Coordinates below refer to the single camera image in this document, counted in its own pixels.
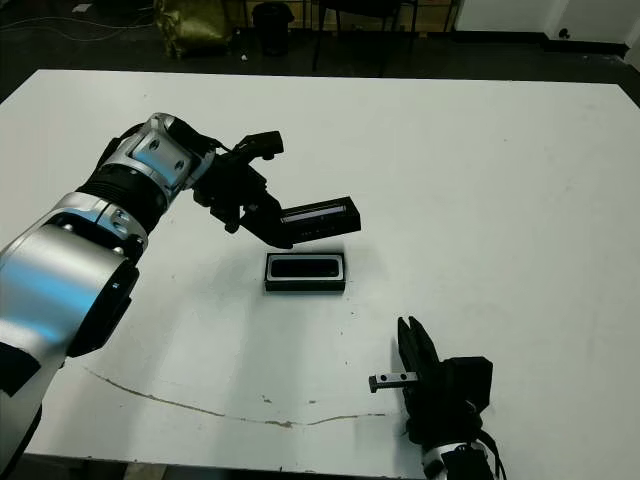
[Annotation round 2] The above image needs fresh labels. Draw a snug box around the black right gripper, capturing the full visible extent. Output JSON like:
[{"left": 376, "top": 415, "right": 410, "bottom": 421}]
[{"left": 368, "top": 316, "right": 485, "bottom": 447}]

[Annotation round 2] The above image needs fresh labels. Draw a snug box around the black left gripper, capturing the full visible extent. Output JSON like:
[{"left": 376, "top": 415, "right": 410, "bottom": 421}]
[{"left": 191, "top": 152, "right": 295, "bottom": 251}]

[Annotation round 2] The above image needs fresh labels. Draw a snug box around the black box lid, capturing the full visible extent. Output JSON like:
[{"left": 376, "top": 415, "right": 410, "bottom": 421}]
[{"left": 279, "top": 196, "right": 362, "bottom": 247}]

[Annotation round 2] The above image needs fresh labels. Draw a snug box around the black box base white insert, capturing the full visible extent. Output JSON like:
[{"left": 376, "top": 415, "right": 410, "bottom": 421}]
[{"left": 263, "top": 251, "right": 347, "bottom": 296}]

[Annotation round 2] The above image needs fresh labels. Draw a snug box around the black waste bin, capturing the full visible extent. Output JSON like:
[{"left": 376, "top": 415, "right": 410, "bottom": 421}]
[{"left": 251, "top": 2, "right": 296, "bottom": 57}]

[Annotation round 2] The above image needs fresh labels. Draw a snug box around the crumpled shiny plastic bag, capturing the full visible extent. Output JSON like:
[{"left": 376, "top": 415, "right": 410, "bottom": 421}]
[{"left": 152, "top": 0, "right": 234, "bottom": 61}]

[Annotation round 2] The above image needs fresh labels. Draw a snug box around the black office chair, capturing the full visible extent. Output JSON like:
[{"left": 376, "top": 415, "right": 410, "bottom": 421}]
[{"left": 312, "top": 0, "right": 416, "bottom": 77}]

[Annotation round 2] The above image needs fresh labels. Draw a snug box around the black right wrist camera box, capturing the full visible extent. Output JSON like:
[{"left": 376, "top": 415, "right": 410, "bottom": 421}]
[{"left": 444, "top": 356, "right": 494, "bottom": 409}]

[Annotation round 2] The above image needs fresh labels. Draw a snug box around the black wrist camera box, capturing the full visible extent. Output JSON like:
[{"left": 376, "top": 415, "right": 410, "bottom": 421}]
[
  {"left": 234, "top": 130, "right": 285, "bottom": 161},
  {"left": 444, "top": 356, "right": 494, "bottom": 409}
]

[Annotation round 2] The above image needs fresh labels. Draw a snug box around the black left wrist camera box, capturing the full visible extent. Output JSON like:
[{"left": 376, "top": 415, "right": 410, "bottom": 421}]
[{"left": 234, "top": 130, "right": 285, "bottom": 161}]

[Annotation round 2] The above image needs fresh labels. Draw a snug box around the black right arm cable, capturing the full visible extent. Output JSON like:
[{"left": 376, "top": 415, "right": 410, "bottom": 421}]
[{"left": 477, "top": 428, "right": 507, "bottom": 480}]

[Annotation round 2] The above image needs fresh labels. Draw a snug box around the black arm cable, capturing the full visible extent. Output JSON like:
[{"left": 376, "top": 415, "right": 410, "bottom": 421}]
[
  {"left": 97, "top": 122, "right": 151, "bottom": 171},
  {"left": 477, "top": 428, "right": 507, "bottom": 480}
]

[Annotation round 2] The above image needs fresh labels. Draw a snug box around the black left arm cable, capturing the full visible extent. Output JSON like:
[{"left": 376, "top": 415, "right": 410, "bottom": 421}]
[{"left": 97, "top": 122, "right": 151, "bottom": 171}]

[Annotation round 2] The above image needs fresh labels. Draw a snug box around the thin pale floor cable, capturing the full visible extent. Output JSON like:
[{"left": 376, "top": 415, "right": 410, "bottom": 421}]
[{"left": 0, "top": 14, "right": 159, "bottom": 44}]

